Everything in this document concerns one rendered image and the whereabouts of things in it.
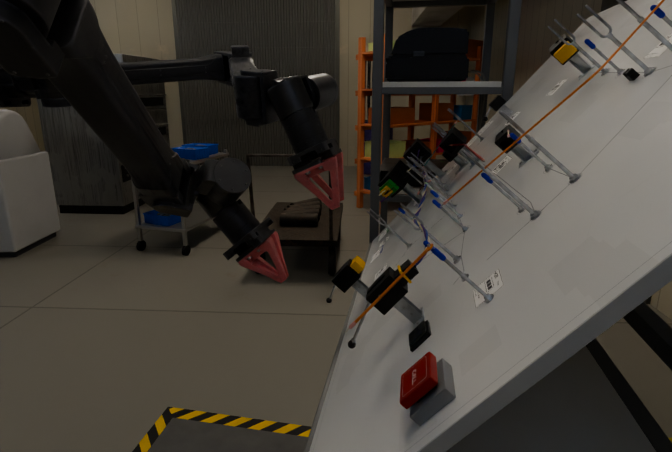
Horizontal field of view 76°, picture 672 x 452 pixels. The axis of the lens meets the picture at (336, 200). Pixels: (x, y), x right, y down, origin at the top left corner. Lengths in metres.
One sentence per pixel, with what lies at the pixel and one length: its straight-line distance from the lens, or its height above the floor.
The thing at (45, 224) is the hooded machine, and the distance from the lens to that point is 5.04.
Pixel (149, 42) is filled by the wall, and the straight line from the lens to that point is 9.47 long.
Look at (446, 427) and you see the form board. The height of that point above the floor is 1.09.
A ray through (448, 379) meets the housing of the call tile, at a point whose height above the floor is 1.11.
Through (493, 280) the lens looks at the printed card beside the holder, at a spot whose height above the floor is 1.17.
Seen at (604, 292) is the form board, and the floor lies 1.25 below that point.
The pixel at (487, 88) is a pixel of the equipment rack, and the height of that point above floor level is 1.43.
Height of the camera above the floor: 1.42
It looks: 14 degrees down
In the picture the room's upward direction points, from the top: straight up
